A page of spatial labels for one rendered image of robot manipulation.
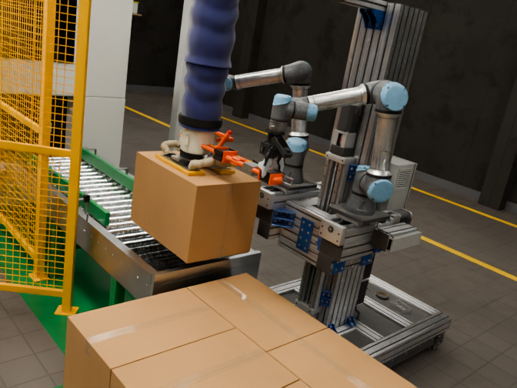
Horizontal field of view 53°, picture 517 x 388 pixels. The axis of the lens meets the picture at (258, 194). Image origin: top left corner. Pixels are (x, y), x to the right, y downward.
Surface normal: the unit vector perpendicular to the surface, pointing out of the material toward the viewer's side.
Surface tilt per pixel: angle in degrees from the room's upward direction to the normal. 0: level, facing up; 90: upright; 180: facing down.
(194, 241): 90
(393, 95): 83
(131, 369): 0
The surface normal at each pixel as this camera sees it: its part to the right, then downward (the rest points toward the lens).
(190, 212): -0.75, 0.07
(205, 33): -0.07, 0.00
